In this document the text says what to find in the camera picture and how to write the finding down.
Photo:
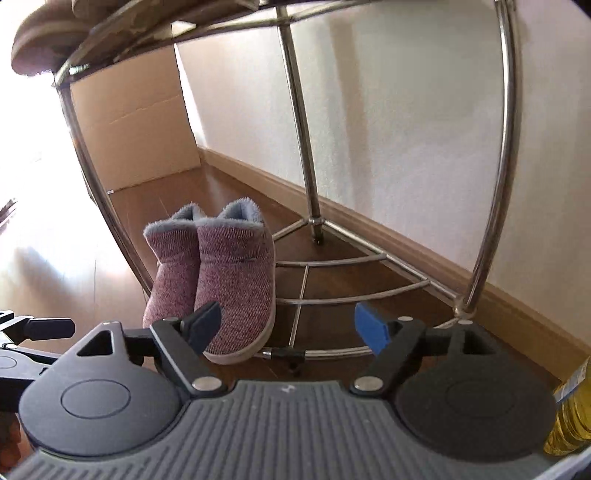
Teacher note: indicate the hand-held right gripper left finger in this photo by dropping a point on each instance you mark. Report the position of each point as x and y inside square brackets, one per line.
[205, 323]

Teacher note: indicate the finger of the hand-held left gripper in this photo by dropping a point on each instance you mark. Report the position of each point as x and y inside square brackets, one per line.
[48, 327]

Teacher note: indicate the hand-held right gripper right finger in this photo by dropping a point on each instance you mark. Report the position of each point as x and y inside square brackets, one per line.
[371, 326]

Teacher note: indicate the purple knitted slipper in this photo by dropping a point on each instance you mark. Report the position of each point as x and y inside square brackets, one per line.
[171, 272]
[238, 286]

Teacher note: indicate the metal shoe rack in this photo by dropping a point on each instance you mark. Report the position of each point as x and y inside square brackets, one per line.
[300, 138]

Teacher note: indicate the cardboard box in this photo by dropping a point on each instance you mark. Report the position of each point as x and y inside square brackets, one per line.
[138, 120]

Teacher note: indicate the yellow oil bottle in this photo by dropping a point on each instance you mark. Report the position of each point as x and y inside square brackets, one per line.
[572, 415]

